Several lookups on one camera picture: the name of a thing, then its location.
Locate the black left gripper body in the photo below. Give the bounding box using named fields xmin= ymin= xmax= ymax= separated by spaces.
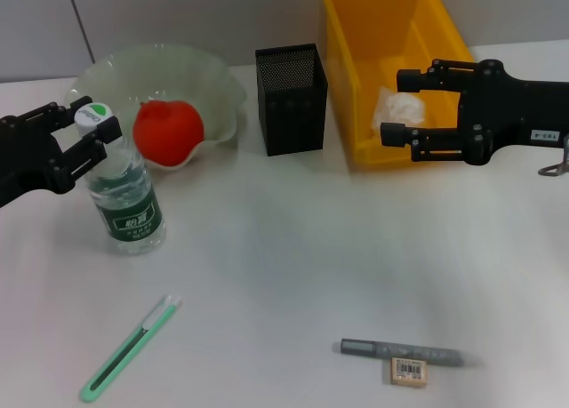
xmin=0 ymin=101 xmax=76 ymax=210

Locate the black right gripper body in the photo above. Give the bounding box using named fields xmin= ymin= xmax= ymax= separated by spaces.
xmin=456 ymin=59 xmax=569 ymax=167

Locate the white paper ball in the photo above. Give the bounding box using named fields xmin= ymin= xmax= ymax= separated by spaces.
xmin=371 ymin=85 xmax=427 ymax=138

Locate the red tomato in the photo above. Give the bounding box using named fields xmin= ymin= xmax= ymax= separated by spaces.
xmin=132 ymin=99 xmax=206 ymax=167

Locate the clear green-label water bottle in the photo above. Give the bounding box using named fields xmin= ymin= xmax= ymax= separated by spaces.
xmin=73 ymin=100 xmax=168 ymax=256

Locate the mint green utility knife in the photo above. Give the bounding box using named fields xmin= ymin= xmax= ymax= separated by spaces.
xmin=80 ymin=294 xmax=183 ymax=404

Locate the pale green wavy fruit plate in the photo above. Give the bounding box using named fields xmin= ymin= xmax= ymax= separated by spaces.
xmin=64 ymin=42 xmax=248 ymax=172

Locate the black mesh pen holder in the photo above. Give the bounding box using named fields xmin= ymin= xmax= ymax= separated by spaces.
xmin=254 ymin=42 xmax=329 ymax=157

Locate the grey marker pen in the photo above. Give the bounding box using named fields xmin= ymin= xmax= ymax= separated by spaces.
xmin=333 ymin=338 xmax=479 ymax=368

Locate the beige barcode eraser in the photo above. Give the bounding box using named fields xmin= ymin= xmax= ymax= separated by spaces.
xmin=389 ymin=356 xmax=429 ymax=387

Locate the yellow plastic bin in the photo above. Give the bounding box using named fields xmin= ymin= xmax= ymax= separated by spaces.
xmin=322 ymin=0 xmax=482 ymax=172

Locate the grey right arm cable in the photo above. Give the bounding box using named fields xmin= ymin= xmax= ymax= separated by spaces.
xmin=537 ymin=134 xmax=569 ymax=178

